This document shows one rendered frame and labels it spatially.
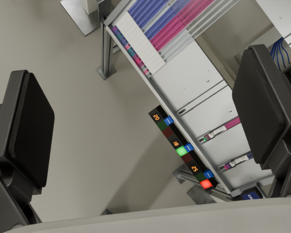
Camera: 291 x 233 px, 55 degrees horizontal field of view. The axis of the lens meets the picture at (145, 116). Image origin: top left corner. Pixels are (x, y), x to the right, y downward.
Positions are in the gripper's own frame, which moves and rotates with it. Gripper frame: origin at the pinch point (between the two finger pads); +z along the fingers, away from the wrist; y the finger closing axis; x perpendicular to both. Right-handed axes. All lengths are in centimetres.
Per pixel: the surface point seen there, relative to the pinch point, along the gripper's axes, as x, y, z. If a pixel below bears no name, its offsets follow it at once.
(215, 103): -57, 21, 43
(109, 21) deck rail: -44, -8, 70
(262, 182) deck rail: -72, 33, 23
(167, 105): -61, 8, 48
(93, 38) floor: -93, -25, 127
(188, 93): -57, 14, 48
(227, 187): -77, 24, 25
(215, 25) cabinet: -58, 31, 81
